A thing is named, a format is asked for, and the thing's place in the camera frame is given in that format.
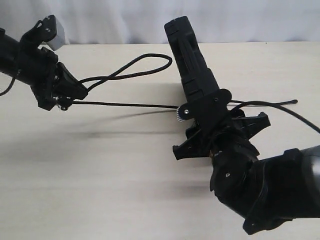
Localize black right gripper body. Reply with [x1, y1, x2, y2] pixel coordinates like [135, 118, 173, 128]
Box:
[172, 89, 271, 160]

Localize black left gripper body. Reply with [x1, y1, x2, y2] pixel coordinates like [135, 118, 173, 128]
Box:
[29, 47, 75, 110]

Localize black plastic carry case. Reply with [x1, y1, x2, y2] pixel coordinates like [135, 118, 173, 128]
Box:
[164, 16, 220, 103]

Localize black braided rope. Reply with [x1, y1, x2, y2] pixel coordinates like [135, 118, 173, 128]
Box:
[59, 53, 298, 111]

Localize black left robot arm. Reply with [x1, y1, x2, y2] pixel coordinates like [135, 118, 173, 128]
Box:
[0, 28, 88, 111]

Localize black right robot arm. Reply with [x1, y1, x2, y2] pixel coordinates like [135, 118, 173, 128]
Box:
[172, 89, 320, 235]

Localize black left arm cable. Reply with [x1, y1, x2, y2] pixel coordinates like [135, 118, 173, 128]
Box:
[0, 74, 18, 97]

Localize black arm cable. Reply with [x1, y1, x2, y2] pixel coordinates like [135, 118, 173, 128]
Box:
[0, 74, 18, 97]
[229, 101, 320, 133]

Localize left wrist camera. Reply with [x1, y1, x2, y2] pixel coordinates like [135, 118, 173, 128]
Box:
[22, 14, 66, 51]

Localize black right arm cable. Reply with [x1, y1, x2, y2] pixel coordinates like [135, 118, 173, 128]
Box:
[229, 101, 320, 133]

